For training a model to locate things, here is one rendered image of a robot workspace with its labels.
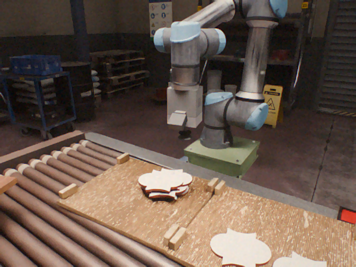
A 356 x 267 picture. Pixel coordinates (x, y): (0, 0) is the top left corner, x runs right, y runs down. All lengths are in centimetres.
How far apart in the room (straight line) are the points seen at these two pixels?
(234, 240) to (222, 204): 16
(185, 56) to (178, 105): 13
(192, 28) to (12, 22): 518
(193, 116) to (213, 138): 46
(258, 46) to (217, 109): 29
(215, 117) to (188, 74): 47
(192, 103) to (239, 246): 38
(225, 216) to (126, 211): 29
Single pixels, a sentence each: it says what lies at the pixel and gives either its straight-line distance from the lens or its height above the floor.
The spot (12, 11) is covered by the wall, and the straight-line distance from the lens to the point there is 579.
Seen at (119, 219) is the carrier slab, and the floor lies 94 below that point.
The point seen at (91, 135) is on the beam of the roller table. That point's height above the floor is 92.
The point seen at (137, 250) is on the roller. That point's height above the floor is 92.
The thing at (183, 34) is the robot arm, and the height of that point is 143.
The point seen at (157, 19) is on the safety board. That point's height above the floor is 154.
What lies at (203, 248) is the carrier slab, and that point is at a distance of 73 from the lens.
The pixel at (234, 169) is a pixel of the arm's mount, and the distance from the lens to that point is 111.
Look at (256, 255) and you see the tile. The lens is 73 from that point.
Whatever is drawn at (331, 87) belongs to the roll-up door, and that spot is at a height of 47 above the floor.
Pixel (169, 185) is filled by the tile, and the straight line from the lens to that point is 86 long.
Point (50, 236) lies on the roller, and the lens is 86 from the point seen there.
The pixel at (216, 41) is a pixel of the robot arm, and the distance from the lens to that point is 80.
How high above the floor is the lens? 145
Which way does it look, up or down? 22 degrees down
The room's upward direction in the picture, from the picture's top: straight up
